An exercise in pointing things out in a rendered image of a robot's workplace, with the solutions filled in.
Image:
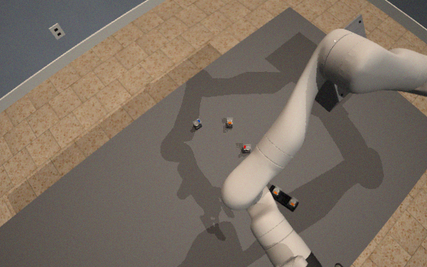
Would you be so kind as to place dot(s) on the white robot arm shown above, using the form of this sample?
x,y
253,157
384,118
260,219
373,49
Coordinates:
x,y
353,63

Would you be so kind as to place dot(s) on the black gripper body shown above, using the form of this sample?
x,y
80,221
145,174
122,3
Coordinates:
x,y
312,261

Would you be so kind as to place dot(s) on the black rack with three pockets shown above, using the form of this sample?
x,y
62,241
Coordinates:
x,y
283,199

